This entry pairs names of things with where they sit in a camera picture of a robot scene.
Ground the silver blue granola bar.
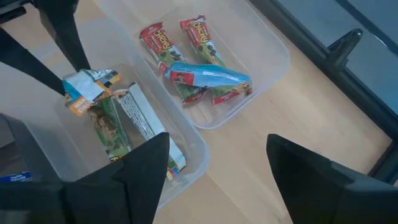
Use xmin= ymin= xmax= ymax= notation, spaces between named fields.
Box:
xmin=62 ymin=68 xmax=122 ymax=117

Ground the black aluminium table frame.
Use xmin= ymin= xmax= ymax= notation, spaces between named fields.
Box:
xmin=248 ymin=0 xmax=398 ymax=185

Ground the clear plastic bin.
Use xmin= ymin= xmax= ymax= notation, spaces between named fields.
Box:
xmin=9 ymin=18 xmax=211 ymax=210
xmin=93 ymin=0 xmax=292 ymax=130

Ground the red green Chewy bar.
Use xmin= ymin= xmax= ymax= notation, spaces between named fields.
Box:
xmin=179 ymin=14 xmax=246 ymax=106
xmin=139 ymin=21 xmax=209 ymax=105

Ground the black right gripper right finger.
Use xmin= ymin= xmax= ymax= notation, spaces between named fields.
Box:
xmin=266 ymin=134 xmax=398 ymax=224

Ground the black frame peg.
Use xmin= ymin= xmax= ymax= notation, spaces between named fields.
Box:
xmin=326 ymin=28 xmax=364 ymax=72

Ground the green granola bar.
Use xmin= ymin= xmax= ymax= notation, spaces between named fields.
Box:
xmin=88 ymin=96 xmax=133 ymax=162

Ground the grey plastic bin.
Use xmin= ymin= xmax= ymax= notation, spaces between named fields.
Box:
xmin=0 ymin=113 xmax=63 ymax=184

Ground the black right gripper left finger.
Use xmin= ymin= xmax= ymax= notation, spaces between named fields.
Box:
xmin=0 ymin=132 xmax=170 ymax=224

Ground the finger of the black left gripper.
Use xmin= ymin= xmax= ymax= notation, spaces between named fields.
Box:
xmin=37 ymin=0 xmax=91 ymax=72
xmin=0 ymin=27 xmax=66 ymax=96

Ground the silver printed granola bar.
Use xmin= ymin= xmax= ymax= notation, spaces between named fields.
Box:
xmin=113 ymin=82 xmax=187 ymax=182

